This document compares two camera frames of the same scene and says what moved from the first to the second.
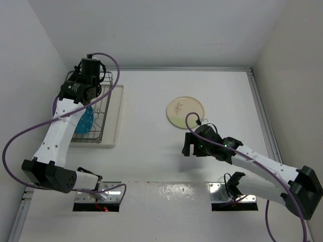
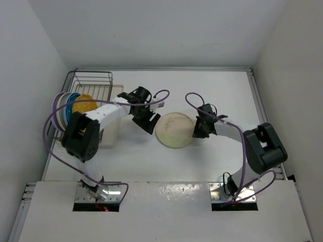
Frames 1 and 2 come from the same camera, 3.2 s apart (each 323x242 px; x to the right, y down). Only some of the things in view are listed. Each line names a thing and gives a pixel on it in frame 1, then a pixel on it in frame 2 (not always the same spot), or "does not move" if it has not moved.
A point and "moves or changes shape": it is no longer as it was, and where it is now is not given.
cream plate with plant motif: x=178 y=109 → x=174 y=130
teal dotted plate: x=86 y=121 moves or changes shape
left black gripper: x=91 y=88 → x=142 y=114
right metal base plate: x=218 y=194 does not move
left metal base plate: x=113 y=195 does not move
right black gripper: x=191 y=138 → x=196 y=133
